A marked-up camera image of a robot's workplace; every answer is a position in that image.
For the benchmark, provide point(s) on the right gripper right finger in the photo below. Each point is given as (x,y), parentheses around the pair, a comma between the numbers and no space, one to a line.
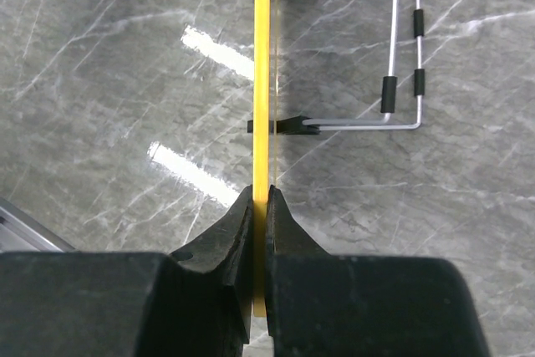
(320,304)

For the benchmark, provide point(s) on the yellow framed whiteboard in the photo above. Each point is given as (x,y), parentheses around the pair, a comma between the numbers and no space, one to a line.
(260,148)

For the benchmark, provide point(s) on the wire whiteboard stand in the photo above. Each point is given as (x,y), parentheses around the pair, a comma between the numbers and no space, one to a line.
(303,125)

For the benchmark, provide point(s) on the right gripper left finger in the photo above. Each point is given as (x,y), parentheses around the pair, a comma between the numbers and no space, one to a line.
(195,301)

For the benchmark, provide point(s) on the aluminium mounting rail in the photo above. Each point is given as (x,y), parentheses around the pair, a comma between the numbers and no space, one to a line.
(21,233)

